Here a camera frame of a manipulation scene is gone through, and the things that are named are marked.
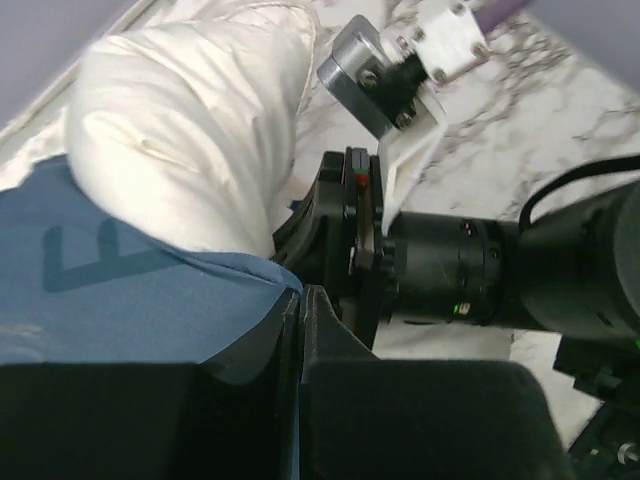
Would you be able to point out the blue lettered pillowcase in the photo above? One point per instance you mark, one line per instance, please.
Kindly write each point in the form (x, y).
(79, 287)

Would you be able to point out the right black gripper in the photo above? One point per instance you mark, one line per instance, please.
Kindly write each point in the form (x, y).
(334, 239)

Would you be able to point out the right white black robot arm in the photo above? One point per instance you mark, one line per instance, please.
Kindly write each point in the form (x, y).
(574, 272)

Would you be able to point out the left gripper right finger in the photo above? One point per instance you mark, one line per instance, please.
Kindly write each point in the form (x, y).
(366, 418)

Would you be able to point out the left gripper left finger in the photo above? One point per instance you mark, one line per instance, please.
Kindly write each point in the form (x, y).
(229, 417)

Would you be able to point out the white pillow with red logo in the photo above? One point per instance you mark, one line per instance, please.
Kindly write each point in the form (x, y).
(186, 130)

